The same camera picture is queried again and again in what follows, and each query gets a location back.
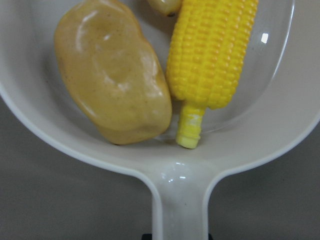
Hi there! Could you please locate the beige plastic dustpan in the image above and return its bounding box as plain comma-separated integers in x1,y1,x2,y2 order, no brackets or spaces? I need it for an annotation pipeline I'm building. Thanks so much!
0,0,320,240

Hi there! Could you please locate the yellow toy corn cob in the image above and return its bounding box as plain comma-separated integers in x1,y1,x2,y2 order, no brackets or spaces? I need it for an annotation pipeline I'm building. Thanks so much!
166,0,259,149

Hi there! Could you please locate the tan toy ginger root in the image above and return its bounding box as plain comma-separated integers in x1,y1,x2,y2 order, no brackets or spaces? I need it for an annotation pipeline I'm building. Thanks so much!
147,0,183,17

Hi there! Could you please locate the brown toy potato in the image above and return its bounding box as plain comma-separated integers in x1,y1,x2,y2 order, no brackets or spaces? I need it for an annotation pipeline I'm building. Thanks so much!
54,0,172,145

